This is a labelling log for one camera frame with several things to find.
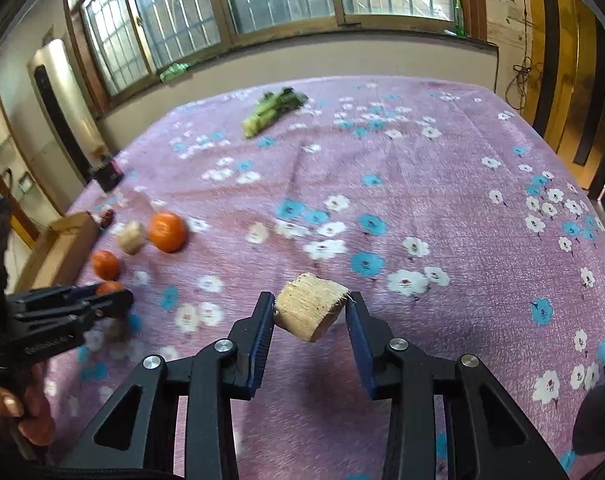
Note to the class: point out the large orange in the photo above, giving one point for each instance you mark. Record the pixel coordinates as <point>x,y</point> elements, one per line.
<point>167,232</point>

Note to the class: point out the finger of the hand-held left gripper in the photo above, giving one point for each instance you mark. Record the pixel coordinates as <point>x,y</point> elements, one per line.
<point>47,297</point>
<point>110,304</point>

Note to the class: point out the lying green bottle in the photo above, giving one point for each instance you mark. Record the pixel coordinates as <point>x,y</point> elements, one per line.
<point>175,72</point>

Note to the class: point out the person's left hand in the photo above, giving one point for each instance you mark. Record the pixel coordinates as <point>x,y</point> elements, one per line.
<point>37,410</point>

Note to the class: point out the wall socket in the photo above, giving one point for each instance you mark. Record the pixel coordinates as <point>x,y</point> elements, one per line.
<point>25,181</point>

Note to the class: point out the small black box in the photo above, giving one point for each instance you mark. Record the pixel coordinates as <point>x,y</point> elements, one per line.
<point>107,174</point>

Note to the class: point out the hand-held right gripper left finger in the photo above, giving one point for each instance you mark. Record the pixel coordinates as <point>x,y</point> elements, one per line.
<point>262,345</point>

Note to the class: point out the dark cloth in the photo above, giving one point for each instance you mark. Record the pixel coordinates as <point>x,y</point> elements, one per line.
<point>599,417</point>

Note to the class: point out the upright green bottle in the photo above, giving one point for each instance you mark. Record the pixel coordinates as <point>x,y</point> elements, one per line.
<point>459,17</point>

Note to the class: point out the yellow and black panelled door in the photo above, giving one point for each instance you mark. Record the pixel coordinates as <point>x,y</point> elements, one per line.
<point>564,60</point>

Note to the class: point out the small orange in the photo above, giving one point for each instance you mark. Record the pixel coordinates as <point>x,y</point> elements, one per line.
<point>110,287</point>
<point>106,265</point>

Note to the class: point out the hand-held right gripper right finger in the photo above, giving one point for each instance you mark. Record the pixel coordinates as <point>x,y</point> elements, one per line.
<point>360,355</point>

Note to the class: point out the dark red plum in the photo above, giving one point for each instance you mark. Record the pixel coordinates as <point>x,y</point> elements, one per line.
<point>106,216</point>

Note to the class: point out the purple floral bedsheet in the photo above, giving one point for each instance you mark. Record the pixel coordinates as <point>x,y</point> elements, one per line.
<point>432,210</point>

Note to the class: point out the green bok choy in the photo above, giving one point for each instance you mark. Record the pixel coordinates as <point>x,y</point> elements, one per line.
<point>267,112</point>

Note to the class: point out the standing air conditioner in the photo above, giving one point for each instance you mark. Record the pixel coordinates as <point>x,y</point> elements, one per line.
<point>62,110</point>

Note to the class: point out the pale bun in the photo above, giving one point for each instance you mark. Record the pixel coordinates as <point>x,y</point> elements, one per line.
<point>307,305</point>

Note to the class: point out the cardboard box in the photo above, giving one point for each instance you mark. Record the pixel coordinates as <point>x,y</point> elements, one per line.
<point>57,250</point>

